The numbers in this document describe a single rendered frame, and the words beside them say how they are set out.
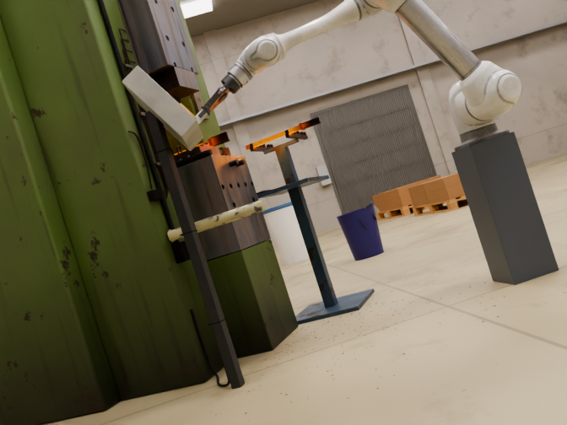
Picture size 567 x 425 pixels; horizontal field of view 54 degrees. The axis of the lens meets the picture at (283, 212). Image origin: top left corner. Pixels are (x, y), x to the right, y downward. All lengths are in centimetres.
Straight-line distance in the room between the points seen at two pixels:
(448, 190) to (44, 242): 574
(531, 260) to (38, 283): 207
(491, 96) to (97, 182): 162
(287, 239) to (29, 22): 465
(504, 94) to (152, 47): 152
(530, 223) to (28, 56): 225
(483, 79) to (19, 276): 208
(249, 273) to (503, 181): 115
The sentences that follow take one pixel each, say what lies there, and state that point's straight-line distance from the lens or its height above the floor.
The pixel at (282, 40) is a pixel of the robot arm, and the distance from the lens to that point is 215.
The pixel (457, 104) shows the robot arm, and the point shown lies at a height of 78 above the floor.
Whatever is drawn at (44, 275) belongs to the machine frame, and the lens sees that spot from 260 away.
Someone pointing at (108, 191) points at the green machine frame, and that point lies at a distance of 246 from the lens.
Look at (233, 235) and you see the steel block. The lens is 250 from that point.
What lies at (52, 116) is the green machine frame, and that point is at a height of 127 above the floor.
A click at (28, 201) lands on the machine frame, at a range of 260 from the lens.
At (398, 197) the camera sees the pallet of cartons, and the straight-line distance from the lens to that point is 934.
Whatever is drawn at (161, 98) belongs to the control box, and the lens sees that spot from 200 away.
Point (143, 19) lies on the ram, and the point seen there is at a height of 160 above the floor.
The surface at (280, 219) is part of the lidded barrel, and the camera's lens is 674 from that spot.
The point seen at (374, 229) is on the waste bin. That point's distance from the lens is 494.
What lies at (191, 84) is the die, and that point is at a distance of 277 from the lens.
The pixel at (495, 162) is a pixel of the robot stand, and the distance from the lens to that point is 245.
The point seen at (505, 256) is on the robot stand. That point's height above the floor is 12.
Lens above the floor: 54
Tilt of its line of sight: 1 degrees up
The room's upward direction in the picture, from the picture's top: 18 degrees counter-clockwise
